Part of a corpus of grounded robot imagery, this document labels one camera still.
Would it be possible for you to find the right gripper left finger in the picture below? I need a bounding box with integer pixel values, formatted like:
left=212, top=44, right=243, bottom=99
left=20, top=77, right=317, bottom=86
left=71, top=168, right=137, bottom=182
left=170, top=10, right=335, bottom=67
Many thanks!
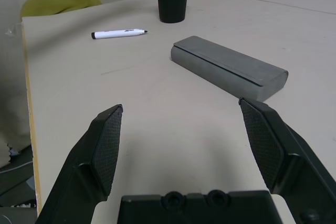
left=35, top=104, right=123, bottom=224

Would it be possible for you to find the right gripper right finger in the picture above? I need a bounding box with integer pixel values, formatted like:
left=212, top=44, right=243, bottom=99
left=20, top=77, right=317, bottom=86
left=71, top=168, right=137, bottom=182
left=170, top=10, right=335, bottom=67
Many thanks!
left=238, top=97, right=336, bottom=224

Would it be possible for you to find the grey glasses case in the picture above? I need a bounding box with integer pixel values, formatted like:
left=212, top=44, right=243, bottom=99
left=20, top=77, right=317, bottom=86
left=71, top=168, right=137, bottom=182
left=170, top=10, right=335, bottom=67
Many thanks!
left=170, top=35, right=289, bottom=103

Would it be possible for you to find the white marker black cap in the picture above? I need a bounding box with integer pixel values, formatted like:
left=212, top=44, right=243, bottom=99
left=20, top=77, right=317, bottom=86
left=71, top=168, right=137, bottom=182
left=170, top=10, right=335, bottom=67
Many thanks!
left=91, top=28, right=149, bottom=40

